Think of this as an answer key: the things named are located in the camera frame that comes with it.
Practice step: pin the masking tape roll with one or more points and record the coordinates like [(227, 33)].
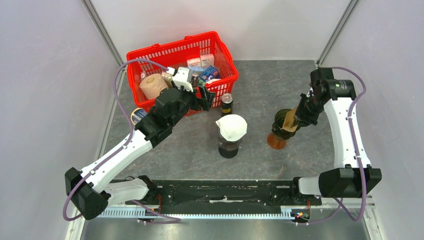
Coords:
[(137, 115)]

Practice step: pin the light blue packet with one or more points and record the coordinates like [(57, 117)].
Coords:
[(197, 69)]

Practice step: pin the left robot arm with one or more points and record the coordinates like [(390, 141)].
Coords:
[(90, 190)]

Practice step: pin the pale green plastic bottle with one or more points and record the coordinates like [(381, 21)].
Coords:
[(168, 78)]

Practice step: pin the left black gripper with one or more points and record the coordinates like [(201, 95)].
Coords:
[(205, 103)]

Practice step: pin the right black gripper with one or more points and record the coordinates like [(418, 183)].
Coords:
[(301, 116)]

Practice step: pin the white cable duct rail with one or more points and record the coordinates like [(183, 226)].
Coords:
[(138, 212)]

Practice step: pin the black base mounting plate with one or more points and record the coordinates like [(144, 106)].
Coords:
[(226, 197)]

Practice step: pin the brown paper coffee filter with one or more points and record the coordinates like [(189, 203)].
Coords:
[(289, 118)]

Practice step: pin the red black coffee server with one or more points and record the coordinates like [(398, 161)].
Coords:
[(228, 153)]

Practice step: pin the white pink small box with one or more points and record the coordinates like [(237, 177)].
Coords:
[(207, 60)]

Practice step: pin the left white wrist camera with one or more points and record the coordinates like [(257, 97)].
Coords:
[(181, 78)]

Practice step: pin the clear grey glass dripper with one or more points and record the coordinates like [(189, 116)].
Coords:
[(226, 144)]

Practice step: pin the dark green dripper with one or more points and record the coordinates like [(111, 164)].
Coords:
[(277, 126)]

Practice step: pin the white item in basket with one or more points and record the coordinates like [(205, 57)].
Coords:
[(209, 82)]

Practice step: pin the white paper coffee filter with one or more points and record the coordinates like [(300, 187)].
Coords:
[(232, 127)]

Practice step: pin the red plastic shopping basket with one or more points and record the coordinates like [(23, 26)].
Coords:
[(175, 54)]

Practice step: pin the blue detergent box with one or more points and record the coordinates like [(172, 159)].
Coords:
[(209, 74)]

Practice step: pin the beige toilet paper roll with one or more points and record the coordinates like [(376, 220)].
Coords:
[(152, 85)]

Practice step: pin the amber glass beaker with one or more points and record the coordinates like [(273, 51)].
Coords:
[(276, 142)]

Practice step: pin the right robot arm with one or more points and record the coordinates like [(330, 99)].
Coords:
[(353, 175)]

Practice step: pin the black yellow drink can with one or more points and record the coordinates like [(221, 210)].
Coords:
[(227, 101)]

